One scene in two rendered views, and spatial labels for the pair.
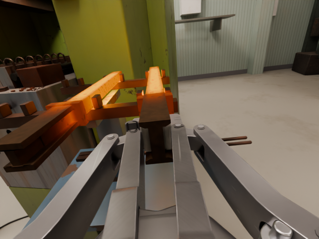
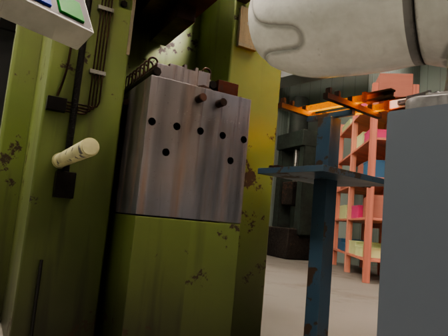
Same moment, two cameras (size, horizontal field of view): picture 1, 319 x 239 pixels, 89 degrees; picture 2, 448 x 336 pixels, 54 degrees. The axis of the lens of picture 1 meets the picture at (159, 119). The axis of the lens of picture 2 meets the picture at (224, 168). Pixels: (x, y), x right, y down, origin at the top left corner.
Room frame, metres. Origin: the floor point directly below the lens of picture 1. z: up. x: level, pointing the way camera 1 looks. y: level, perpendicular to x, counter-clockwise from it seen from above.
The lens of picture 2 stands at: (-0.60, 1.42, 0.48)
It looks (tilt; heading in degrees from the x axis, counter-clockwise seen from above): 7 degrees up; 320
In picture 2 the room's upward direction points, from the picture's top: 5 degrees clockwise
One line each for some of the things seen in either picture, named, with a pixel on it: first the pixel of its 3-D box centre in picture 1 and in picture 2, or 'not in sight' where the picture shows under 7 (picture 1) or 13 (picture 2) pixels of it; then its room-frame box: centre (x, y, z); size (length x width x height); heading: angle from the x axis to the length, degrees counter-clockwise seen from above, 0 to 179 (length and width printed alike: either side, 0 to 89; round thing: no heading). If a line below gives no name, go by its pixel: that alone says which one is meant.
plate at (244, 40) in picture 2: not in sight; (248, 29); (0.70, 0.28, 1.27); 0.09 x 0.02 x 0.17; 79
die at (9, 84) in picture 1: (34, 69); (161, 89); (0.83, 0.57, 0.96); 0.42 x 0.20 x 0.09; 169
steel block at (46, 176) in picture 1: (65, 118); (167, 159); (0.83, 0.51, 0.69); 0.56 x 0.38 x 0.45; 169
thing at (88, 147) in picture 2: not in sight; (73, 155); (0.61, 0.97, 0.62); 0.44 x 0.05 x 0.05; 169
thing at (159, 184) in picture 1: (125, 175); (325, 177); (0.37, 0.12, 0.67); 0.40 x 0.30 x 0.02; 88
